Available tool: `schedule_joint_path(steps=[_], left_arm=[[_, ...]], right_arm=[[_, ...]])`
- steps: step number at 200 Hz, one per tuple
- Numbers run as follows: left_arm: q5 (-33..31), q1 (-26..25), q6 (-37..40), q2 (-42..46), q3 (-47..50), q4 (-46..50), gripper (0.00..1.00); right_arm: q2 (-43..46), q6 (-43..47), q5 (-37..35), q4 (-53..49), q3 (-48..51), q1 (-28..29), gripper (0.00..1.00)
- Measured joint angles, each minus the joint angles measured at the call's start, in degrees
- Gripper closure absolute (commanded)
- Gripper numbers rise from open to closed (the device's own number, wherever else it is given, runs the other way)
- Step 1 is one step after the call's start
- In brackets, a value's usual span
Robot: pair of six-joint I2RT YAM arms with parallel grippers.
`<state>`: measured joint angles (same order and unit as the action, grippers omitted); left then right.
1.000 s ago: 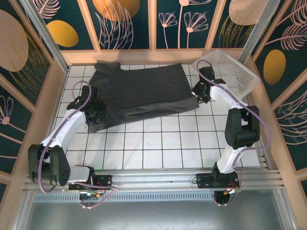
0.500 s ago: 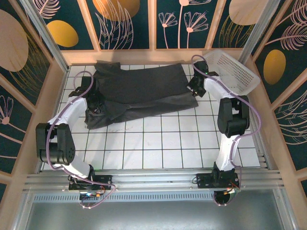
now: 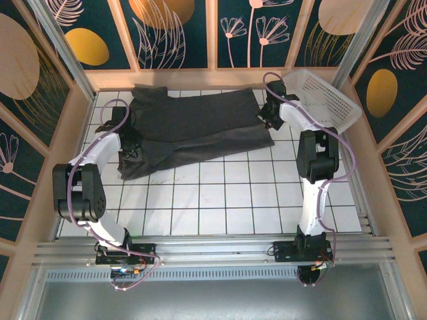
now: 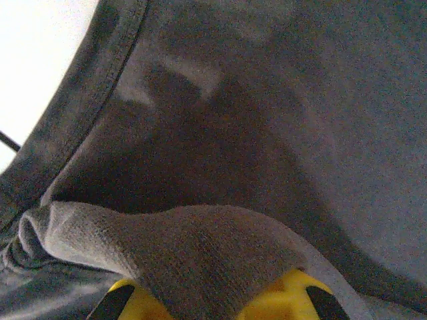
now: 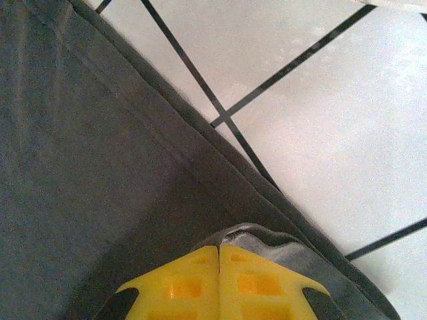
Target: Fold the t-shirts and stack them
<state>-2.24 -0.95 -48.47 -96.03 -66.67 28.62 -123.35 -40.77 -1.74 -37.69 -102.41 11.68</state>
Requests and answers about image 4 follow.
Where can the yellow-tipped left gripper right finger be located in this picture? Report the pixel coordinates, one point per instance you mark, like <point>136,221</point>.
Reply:
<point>287,300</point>

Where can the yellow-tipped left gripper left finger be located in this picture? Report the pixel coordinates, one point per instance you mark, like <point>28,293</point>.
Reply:
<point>133,305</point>

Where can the dark grey t-shirt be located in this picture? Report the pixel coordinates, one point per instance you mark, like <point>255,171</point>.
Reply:
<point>253,116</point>

